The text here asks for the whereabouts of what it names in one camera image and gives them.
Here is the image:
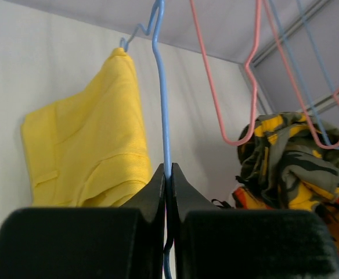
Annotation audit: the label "pink wire hanger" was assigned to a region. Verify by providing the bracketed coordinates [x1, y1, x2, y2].
[256, 1, 339, 149]

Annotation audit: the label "yellow trousers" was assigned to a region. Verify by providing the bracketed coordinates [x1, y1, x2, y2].
[21, 48, 152, 207]

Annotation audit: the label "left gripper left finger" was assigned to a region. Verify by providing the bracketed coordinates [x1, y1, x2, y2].
[0, 165, 165, 278]

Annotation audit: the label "aluminium frame structure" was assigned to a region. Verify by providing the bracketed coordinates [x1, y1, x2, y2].
[253, 1, 339, 123]

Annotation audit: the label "green camouflage trousers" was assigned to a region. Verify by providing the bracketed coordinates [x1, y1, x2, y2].
[237, 112, 339, 211]

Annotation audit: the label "blue hanger with blue trousers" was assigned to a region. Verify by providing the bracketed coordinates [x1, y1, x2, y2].
[263, 1, 339, 150]

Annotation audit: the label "blue hanger with orange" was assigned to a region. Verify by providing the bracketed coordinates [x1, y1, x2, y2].
[290, 1, 339, 101]

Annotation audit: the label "pink hanger with camouflage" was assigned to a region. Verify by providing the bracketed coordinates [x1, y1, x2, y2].
[190, 1, 262, 146]

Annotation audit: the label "light blue hanger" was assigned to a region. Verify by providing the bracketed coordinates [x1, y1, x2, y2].
[119, 0, 173, 279]

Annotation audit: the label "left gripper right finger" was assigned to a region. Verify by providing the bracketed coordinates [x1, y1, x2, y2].
[172, 164, 339, 278]

